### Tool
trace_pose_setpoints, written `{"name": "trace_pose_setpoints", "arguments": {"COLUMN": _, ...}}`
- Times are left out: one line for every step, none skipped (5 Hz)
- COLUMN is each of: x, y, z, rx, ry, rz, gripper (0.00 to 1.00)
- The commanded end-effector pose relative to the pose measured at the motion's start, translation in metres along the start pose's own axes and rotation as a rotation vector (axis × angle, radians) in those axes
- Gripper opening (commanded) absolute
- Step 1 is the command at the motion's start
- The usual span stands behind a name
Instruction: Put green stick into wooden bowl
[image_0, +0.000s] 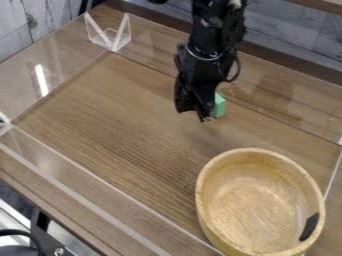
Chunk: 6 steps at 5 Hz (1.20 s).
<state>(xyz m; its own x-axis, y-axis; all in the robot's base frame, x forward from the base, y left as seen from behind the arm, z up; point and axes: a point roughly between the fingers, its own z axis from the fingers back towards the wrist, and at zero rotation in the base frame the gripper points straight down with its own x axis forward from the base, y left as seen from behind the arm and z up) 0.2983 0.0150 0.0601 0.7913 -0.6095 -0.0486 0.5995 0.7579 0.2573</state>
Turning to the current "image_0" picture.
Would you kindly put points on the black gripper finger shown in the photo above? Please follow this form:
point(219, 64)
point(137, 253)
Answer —
point(203, 108)
point(181, 96)

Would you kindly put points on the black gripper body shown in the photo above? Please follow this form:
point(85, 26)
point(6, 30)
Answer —
point(203, 73)

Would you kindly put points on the green rectangular stick block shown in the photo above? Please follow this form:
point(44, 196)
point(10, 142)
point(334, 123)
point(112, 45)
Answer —
point(219, 107)

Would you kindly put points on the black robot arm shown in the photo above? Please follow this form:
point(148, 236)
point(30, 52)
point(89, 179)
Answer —
point(218, 29)

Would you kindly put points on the round wooden bowl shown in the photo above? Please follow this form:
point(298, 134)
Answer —
point(259, 204)

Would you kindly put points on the clear acrylic tray enclosure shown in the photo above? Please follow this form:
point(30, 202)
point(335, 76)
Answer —
point(99, 151)

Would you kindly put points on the black metal stand bracket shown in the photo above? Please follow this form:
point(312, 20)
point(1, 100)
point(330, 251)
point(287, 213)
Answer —
point(51, 246)

